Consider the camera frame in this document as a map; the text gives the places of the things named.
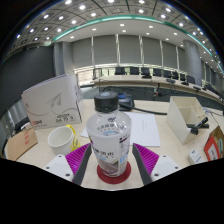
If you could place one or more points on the white cup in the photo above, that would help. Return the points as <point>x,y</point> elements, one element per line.
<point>60,140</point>

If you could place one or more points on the open cardboard box red label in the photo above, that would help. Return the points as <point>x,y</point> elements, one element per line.
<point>211,150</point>

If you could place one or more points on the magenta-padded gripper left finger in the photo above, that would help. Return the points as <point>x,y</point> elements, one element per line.
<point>77,159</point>

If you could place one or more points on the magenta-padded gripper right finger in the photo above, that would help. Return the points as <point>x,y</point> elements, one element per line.
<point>147,159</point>

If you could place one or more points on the white copy paper carton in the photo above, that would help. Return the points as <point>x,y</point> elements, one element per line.
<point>50,103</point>

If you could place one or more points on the black conference microphone unit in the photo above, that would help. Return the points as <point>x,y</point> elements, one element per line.
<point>126,102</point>

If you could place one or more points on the row of black office chairs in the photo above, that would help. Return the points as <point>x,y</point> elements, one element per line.
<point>134,70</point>

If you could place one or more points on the black power adapter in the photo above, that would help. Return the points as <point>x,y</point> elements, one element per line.
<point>21,125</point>

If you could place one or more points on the long curved conference desk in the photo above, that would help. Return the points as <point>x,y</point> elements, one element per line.
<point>133,80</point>

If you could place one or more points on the beige open organizer box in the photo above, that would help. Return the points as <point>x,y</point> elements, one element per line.
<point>180,116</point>

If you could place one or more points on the ceiling lights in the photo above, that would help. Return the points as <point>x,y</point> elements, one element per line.
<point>82,6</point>

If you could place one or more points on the white printed paper sheet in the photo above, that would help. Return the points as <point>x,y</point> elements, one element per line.
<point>145,128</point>

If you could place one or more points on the flat brown cardboard envelope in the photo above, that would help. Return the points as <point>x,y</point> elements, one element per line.
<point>20,145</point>

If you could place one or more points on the flat round red coaster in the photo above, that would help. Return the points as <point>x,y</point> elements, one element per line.
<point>113,180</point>

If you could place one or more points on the clear plastic water bottle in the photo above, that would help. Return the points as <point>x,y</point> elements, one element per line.
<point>109,140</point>

